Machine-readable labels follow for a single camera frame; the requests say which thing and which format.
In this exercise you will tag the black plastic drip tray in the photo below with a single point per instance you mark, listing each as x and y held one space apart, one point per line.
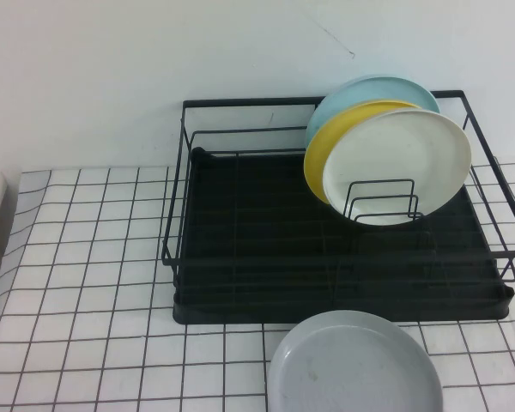
262 310

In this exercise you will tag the yellow plate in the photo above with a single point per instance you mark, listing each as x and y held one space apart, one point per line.
315 163

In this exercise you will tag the light blue plate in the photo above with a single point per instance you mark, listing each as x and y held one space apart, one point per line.
352 96

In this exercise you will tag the white plate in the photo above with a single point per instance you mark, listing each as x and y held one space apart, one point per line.
390 150

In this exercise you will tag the grey plate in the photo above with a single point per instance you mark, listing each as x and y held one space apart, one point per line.
347 369

